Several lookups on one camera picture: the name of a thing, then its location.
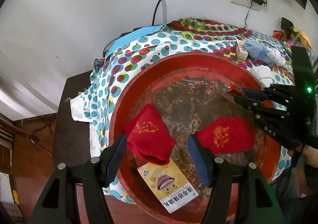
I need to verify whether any red gold snack packet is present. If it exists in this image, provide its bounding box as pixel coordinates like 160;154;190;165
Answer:
226;83;245;97

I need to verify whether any red sock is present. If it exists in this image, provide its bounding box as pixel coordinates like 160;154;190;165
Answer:
195;117;256;155
123;103;176;165

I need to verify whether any white sock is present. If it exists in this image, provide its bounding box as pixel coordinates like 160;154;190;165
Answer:
249;65;274;87
266;48;286;67

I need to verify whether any yellow card box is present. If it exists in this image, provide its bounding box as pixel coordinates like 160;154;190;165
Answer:
138;159;198;213

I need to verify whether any light blue sock left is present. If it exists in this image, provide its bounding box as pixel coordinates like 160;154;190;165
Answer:
243;39;274;67

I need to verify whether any small brown white box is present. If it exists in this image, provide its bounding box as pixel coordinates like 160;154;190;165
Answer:
236;40;248;61

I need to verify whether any round red tray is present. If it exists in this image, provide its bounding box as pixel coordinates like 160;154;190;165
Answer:
108;52;281;224

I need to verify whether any green red medicine box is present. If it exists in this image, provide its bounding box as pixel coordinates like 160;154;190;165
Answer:
283;40;294;57

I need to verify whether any red snack bag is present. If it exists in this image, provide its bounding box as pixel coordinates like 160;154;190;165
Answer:
272;30;283;40

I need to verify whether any yellow snack plastic bag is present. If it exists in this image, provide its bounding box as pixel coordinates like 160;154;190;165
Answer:
291;28;313;54

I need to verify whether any dark wooden furniture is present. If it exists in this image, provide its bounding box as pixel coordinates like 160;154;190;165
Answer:
11;72;90;221

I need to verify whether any blue cloth under tablecloth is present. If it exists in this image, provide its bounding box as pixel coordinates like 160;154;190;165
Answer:
103;24;165;57

